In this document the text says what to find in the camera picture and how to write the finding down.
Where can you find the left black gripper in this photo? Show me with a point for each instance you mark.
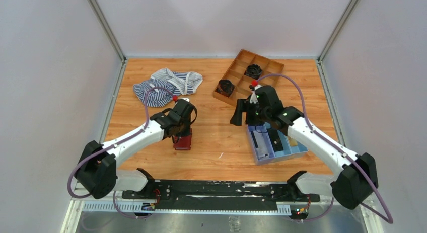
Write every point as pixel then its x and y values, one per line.
pixel 182 132

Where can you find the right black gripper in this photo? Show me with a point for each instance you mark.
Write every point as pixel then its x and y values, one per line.
pixel 246 112

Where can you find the red leather card holder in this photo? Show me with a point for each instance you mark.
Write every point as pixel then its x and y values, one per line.
pixel 183 141

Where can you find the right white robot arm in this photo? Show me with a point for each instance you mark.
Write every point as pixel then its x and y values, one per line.
pixel 354 176

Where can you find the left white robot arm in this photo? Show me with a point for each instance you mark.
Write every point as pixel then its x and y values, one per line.
pixel 97 172

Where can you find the black rolled belt left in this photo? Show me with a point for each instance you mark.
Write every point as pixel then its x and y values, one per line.
pixel 225 87

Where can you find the black rolled belt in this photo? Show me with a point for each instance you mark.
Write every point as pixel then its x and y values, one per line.
pixel 225 87
pixel 253 71

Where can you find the black item in organizer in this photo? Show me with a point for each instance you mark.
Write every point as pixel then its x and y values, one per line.
pixel 275 140

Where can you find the blue plastic organizer box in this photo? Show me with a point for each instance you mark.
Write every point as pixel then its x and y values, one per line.
pixel 269 145

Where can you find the black rolled belt top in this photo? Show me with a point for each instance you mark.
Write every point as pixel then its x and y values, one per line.
pixel 253 71

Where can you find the silver item in organizer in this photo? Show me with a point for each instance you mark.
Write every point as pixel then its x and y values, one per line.
pixel 260 145

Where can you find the wooden compartment tray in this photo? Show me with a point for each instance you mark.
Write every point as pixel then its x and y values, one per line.
pixel 235 73

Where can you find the striped blue white cloth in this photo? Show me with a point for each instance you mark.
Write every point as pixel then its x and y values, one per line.
pixel 164 84

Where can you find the gold item in organizer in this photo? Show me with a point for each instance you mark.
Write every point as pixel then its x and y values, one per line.
pixel 292 142

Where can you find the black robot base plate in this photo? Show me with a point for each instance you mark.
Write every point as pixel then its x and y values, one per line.
pixel 218 195

